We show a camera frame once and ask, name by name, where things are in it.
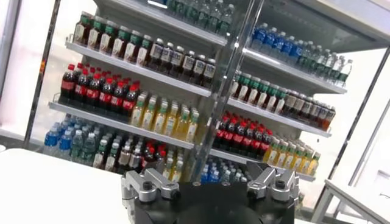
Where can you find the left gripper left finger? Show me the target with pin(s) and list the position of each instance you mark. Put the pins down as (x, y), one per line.
(146, 186)

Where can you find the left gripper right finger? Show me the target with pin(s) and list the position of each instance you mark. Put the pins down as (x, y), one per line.
(277, 187)

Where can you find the yellow juice bottle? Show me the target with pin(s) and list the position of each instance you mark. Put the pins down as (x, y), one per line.
(177, 173)
(270, 155)
(287, 159)
(304, 163)
(170, 123)
(278, 157)
(160, 120)
(148, 117)
(137, 114)
(168, 170)
(192, 129)
(295, 161)
(181, 126)
(313, 165)

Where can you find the dark drink bottle white cap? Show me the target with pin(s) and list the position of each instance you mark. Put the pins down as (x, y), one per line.
(111, 159)
(124, 159)
(135, 159)
(100, 156)

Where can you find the clear water bottle green label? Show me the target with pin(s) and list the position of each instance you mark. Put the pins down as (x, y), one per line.
(333, 69)
(339, 72)
(310, 59)
(227, 19)
(192, 9)
(215, 16)
(326, 66)
(347, 74)
(203, 13)
(318, 63)
(172, 4)
(182, 6)
(89, 151)
(76, 147)

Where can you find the white side table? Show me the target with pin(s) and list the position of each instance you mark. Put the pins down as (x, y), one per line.
(350, 194)

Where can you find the green cap tea bottle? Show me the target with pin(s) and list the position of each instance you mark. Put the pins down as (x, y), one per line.
(107, 39)
(235, 88)
(271, 101)
(143, 52)
(243, 90)
(132, 48)
(281, 104)
(119, 43)
(253, 94)
(81, 30)
(95, 35)
(262, 97)

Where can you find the dark tea bottle white label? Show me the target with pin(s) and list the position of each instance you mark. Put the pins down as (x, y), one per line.
(156, 53)
(322, 115)
(199, 68)
(188, 64)
(329, 118)
(307, 108)
(314, 112)
(177, 60)
(209, 72)
(166, 57)

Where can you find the dark bottle beige label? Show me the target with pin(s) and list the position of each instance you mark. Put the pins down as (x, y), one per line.
(290, 103)
(298, 105)

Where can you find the glass cabinet door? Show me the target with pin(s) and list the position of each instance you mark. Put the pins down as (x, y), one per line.
(42, 76)
(356, 121)

